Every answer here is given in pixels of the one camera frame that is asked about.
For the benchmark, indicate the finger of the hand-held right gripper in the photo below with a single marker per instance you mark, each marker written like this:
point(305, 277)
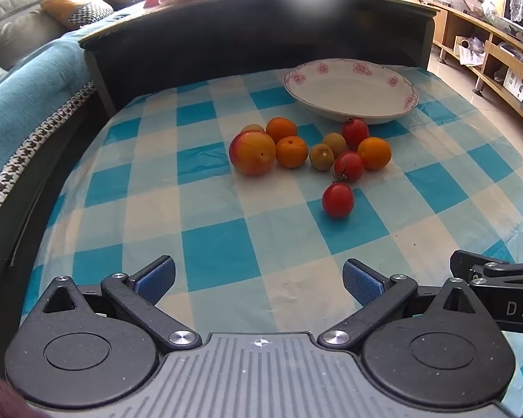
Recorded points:
point(466, 265)

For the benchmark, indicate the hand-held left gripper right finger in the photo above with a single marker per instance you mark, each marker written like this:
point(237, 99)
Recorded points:
point(361, 283)

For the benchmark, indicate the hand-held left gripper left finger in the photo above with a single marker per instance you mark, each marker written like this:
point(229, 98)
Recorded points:
point(157, 281)

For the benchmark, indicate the red tomato with stem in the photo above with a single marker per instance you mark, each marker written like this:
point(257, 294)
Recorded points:
point(349, 166)

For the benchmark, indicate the orange mandarin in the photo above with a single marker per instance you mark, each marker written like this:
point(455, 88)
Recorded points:
point(374, 153)
point(281, 128)
point(292, 152)

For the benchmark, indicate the small yellow-green fruit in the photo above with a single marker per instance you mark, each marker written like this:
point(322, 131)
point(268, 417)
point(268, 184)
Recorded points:
point(321, 156)
point(334, 141)

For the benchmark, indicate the red yellow nectarine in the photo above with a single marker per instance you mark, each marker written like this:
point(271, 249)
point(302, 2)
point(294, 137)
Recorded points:
point(252, 154)

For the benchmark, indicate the small pale pink fruit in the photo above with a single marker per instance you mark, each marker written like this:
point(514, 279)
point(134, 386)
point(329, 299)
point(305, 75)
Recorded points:
point(252, 128)

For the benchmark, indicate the white floral plate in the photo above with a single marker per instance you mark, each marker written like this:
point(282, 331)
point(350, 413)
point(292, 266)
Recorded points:
point(353, 91)

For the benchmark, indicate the blue checkered tablecloth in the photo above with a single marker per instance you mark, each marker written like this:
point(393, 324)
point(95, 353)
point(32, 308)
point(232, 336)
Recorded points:
point(244, 235)

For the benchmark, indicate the white printed box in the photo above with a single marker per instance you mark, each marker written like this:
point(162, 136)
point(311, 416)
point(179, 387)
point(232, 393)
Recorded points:
point(515, 82)

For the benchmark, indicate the white plastic bag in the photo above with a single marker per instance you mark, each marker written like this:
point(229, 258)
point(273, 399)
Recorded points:
point(468, 50)

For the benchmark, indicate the blue blanket with houndstooth trim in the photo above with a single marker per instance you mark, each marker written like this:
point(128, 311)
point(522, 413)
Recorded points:
point(35, 91)

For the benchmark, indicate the dark coffee table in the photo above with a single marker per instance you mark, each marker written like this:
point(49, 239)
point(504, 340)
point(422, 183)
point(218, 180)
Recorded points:
point(200, 52)

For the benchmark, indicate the wooden television stand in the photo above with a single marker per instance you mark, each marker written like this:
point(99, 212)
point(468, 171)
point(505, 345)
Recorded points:
point(451, 17)

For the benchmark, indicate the grey sofa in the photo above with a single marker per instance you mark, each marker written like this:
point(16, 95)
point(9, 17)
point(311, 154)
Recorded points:
point(8, 21)

